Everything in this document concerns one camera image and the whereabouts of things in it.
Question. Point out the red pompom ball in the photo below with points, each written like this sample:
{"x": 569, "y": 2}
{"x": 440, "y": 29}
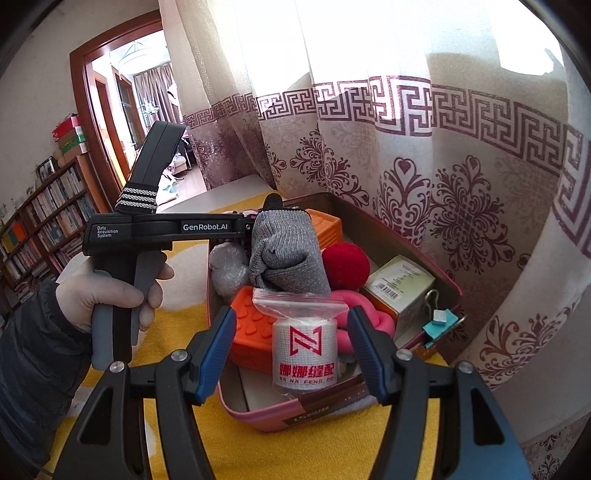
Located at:
{"x": 346, "y": 267}

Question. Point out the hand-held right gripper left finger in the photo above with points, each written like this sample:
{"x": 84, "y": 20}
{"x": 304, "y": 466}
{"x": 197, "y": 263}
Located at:
{"x": 214, "y": 355}

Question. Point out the red box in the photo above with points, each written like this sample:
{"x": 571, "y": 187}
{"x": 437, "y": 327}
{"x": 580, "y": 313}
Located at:
{"x": 65, "y": 128}

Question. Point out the red metal tin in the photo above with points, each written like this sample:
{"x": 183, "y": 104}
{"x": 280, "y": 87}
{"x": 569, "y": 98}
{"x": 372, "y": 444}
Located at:
{"x": 277, "y": 417}

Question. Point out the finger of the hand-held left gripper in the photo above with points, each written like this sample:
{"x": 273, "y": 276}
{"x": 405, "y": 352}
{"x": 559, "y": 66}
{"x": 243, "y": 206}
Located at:
{"x": 249, "y": 233}

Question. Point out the wooden door frame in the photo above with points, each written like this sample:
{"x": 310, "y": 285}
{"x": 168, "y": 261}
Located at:
{"x": 78, "y": 92}

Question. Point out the pink knotted foam tube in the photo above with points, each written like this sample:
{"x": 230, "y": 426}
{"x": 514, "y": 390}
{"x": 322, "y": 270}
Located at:
{"x": 369, "y": 314}

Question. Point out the clear plastic bag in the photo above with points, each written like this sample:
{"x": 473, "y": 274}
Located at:
{"x": 226, "y": 267}

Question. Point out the person's left forearm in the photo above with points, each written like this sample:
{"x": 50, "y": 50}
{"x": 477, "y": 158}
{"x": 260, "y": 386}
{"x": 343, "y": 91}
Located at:
{"x": 32, "y": 369}

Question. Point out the yellow cardboard box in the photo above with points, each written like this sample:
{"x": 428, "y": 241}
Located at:
{"x": 397, "y": 281}

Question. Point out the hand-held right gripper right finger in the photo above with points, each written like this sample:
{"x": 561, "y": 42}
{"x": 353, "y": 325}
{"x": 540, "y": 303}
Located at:
{"x": 369, "y": 355}

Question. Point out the orange silicone block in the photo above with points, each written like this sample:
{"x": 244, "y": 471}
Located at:
{"x": 249, "y": 332}
{"x": 325, "y": 226}

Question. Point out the yellow and white towel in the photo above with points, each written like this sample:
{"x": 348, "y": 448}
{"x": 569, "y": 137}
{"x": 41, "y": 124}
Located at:
{"x": 180, "y": 323}

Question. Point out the wooden bookshelf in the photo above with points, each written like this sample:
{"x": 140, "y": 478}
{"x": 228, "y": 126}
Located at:
{"x": 51, "y": 207}

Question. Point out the teal binder clip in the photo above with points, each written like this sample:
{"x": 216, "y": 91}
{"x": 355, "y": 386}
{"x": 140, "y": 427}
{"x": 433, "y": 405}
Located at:
{"x": 436, "y": 330}

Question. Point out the photo frame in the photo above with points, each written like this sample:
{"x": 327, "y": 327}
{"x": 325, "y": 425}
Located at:
{"x": 47, "y": 168}

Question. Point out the round ceiling lamp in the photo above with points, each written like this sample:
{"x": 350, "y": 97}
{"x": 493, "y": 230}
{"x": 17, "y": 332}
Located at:
{"x": 136, "y": 57}

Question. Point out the grey sock roll black toe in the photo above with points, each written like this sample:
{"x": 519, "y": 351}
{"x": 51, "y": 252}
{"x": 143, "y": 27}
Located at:
{"x": 286, "y": 249}

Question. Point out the brown sheer curtain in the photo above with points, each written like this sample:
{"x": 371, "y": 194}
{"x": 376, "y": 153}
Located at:
{"x": 152, "y": 87}

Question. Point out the person's left hand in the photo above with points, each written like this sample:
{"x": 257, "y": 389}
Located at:
{"x": 74, "y": 295}

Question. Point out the white roll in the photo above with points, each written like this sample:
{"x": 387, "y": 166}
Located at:
{"x": 304, "y": 350}

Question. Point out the patterned curtain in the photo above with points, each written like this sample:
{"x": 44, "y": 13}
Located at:
{"x": 415, "y": 184}

